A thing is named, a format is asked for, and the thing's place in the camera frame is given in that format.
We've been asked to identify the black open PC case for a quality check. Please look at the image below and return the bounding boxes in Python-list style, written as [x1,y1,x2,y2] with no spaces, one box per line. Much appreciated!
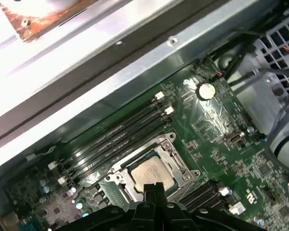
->
[0,0,289,231]

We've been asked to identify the thick grey case cable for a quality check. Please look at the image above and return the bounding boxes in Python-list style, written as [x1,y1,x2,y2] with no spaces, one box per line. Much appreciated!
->
[264,96,289,176]

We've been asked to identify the metal socket cover frame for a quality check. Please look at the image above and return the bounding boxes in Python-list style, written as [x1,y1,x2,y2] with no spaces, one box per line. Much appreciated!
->
[103,134,201,203]

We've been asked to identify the silver board connector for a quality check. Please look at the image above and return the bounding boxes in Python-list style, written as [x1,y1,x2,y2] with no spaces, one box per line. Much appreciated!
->
[223,131,245,146]

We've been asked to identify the black RAM slot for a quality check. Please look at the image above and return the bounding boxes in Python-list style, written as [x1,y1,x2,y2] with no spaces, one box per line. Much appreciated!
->
[47,92,165,171]
[55,101,168,178]
[183,180,215,200]
[58,107,174,186]
[191,194,226,210]
[66,115,175,191]
[197,201,230,214]
[186,186,228,205]

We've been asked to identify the thin black case cable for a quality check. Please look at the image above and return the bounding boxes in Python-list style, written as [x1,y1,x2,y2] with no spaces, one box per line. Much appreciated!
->
[207,26,273,82]

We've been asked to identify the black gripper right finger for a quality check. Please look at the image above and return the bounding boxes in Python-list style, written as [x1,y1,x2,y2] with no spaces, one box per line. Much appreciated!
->
[156,182,258,231]

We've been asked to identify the round silver coin battery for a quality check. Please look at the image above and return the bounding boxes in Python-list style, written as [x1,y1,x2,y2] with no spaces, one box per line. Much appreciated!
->
[196,81,217,101]

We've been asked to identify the CPU socket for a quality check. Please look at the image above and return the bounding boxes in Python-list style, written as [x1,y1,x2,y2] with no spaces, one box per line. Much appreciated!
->
[97,132,202,204]

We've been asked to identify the silver square CPU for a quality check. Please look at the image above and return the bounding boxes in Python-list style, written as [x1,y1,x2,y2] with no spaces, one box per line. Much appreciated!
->
[130,156,177,196]

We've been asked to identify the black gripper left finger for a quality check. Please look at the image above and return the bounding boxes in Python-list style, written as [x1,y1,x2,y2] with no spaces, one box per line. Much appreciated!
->
[55,183,159,231]

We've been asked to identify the white fan connector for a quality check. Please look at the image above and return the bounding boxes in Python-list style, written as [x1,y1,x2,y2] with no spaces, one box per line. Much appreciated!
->
[230,202,246,215]

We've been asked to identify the silver metal drive cage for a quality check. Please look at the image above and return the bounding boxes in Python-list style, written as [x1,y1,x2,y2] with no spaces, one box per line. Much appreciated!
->
[228,4,289,137]

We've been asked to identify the green motherboard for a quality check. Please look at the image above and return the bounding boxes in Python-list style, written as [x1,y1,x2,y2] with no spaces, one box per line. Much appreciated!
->
[0,56,289,231]

